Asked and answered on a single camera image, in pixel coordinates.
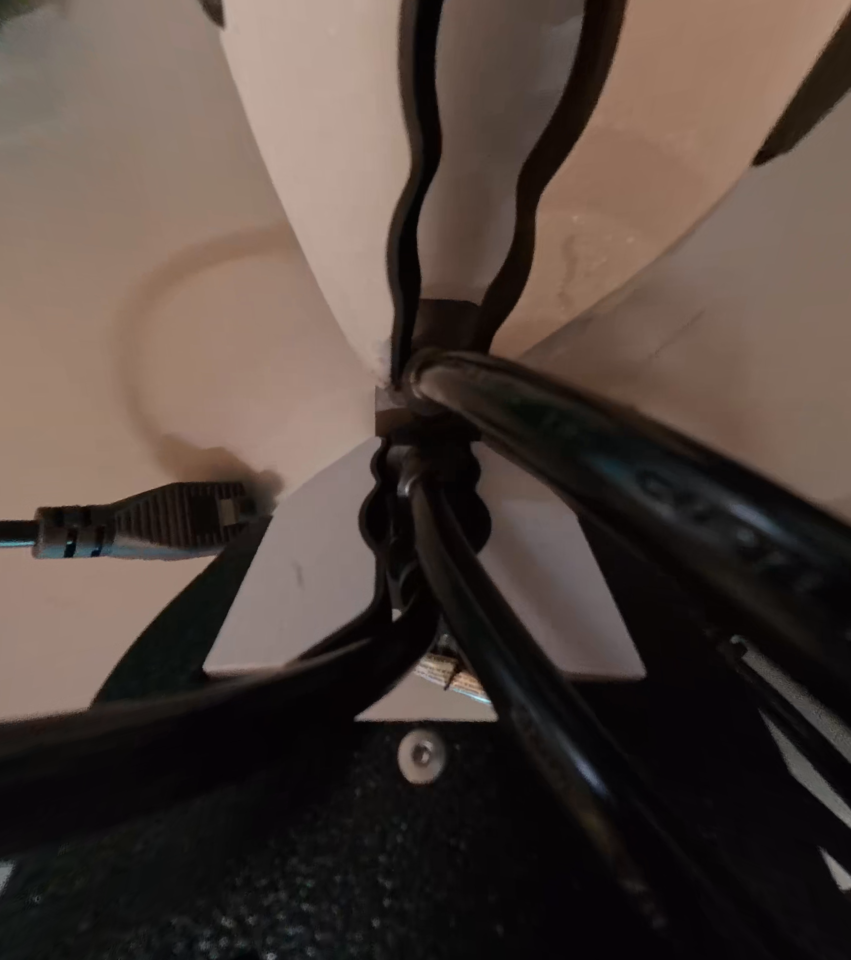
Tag black power cord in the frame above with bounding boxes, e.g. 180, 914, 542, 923
395, 348, 851, 759
0, 480, 443, 860
394, 448, 851, 960

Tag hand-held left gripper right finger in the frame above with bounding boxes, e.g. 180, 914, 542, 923
478, 456, 648, 681

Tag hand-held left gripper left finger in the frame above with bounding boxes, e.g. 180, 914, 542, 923
202, 441, 397, 675

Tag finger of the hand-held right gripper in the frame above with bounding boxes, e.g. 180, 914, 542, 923
484, 0, 851, 359
219, 0, 443, 391

